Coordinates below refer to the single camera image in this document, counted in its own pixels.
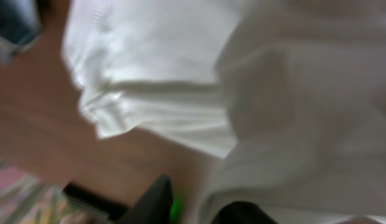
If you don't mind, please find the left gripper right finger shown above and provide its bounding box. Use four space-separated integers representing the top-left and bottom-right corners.
212 201 277 224

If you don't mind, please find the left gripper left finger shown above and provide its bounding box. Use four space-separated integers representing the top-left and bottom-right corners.
115 175 173 224

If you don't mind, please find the white t-shirt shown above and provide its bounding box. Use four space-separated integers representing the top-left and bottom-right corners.
62 0 386 223

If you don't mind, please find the navy boxer shorts red waistband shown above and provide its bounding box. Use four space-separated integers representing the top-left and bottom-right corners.
0 0 41 49

